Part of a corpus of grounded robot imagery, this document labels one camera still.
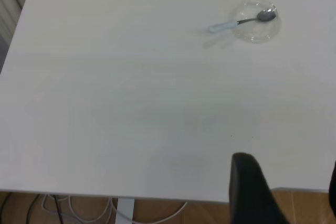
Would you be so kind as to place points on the white table leg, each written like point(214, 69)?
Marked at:
point(124, 211)

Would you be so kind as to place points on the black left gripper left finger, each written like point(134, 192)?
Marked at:
point(249, 195)

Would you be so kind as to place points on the beige curtain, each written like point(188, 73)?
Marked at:
point(10, 11)

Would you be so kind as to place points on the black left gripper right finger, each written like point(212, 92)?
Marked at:
point(334, 187)

